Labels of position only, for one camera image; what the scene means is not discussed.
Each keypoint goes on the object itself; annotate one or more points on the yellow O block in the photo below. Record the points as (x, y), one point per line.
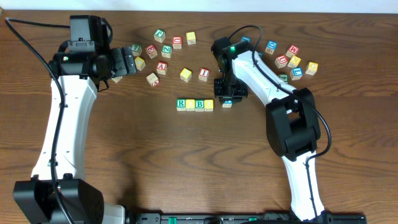
(190, 104)
(208, 105)

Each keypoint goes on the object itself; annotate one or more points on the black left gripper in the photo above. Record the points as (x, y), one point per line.
(117, 62)

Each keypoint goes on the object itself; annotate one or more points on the red E block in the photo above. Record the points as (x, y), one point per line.
(151, 51)

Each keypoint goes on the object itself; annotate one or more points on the green B block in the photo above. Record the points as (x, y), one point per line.
(199, 105)

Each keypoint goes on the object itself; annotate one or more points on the blue D block right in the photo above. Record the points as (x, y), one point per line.
(271, 47)

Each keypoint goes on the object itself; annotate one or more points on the yellow C block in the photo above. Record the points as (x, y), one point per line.
(140, 63)

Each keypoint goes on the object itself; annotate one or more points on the red sided tan block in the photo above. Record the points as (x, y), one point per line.
(153, 79)

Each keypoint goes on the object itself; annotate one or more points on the red U block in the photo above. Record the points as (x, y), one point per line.
(177, 42)

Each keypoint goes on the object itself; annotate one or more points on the green Z block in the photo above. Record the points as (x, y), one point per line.
(166, 51)

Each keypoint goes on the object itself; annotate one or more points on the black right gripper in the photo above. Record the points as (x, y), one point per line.
(221, 95)

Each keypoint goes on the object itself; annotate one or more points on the green V block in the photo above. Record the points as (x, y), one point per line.
(117, 79)

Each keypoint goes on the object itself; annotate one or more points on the red M block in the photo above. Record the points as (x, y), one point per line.
(291, 51)

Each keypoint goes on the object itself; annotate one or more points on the yellow block far right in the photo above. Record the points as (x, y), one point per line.
(311, 68)

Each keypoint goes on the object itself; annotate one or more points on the blue L block right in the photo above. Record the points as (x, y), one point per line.
(296, 73)

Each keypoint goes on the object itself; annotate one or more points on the yellow top block right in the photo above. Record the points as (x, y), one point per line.
(294, 62)

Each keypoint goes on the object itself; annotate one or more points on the green 7 block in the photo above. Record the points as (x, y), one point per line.
(136, 50)

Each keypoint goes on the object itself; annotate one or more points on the green J block top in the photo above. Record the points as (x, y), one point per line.
(159, 35)

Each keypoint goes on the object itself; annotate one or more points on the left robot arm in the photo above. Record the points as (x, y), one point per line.
(57, 191)

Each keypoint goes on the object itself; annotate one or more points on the red V block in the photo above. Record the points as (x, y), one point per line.
(162, 68)

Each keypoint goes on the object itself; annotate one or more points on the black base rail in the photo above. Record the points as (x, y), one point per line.
(270, 217)

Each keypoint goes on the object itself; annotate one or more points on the green R block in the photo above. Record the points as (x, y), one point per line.
(181, 106)

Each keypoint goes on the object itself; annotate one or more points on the blue T block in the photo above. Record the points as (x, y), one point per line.
(227, 104)

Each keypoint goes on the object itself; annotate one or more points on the blue D block upper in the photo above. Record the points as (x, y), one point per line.
(247, 39)

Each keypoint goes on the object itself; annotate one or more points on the yellow block lower centre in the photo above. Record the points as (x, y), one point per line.
(186, 74)

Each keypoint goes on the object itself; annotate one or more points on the green 4 block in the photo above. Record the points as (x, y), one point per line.
(284, 77)

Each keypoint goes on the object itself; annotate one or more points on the red I block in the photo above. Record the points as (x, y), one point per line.
(203, 74)

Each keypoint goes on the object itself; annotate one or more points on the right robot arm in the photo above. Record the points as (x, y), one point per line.
(292, 126)

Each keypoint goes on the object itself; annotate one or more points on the blue d block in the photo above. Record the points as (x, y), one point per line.
(271, 47)
(247, 39)

